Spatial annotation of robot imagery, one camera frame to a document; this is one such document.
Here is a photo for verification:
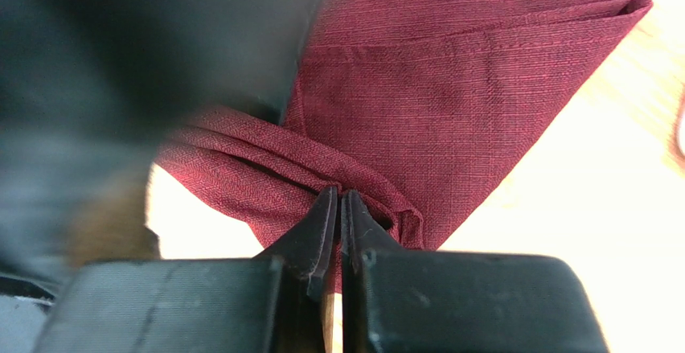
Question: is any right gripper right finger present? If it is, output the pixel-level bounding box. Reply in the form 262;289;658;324
340;191;608;352

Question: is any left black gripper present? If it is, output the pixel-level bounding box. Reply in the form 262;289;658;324
1;0;324;289

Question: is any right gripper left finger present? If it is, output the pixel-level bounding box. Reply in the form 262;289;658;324
35;187;338;353

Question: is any dark red cloth napkin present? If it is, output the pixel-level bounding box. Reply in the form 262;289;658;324
154;0;654;294

